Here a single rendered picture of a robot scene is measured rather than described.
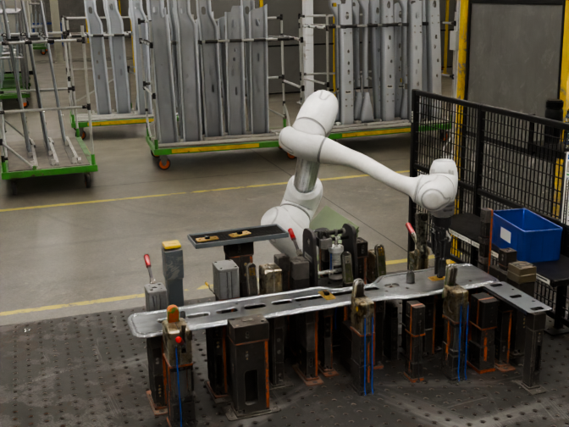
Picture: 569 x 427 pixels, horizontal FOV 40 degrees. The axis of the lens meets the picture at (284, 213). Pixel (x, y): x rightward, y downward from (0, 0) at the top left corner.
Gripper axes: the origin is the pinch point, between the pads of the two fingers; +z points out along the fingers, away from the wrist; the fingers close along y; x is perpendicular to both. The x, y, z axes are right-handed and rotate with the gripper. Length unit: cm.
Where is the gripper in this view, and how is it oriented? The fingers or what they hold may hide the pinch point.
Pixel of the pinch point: (439, 266)
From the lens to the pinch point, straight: 304.2
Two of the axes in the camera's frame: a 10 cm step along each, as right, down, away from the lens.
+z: 0.2, 9.6, 2.7
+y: 3.4, 2.5, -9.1
